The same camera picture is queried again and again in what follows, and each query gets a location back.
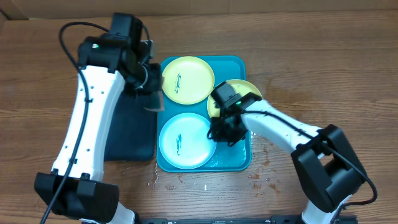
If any yellow-green plate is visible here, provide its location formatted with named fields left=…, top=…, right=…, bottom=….
left=162, top=56, right=215, bottom=105
left=207, top=79, right=262, bottom=118

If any light blue plate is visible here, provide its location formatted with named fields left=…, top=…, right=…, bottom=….
left=159, top=113, right=217, bottom=170

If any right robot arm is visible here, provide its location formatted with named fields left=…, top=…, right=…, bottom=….
left=207, top=82, right=367, bottom=223

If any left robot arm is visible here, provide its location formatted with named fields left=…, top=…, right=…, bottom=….
left=34, top=12, right=163, bottom=223

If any black water tray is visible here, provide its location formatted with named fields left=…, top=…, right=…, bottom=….
left=104, top=92, right=157, bottom=161

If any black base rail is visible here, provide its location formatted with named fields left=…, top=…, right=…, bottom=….
left=136, top=214, right=358, bottom=224

